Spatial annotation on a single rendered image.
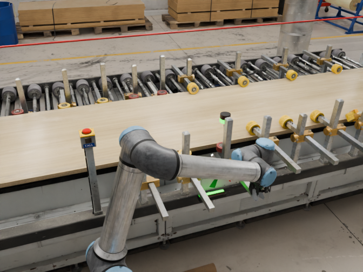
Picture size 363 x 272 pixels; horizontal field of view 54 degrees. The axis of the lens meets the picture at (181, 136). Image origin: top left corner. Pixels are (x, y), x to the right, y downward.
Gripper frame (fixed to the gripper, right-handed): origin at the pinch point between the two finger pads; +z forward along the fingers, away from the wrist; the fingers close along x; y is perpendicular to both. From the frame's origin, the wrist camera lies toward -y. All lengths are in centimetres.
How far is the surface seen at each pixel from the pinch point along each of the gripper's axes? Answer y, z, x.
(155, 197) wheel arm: -15, -3, -51
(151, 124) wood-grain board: -80, -10, -36
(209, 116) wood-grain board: -78, -10, 6
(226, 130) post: -27.3, -27.8, -6.1
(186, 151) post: -27.2, -19.1, -29.5
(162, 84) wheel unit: -137, -14, -11
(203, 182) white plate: -27.3, 5.2, -18.2
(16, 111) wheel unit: -125, -11, -122
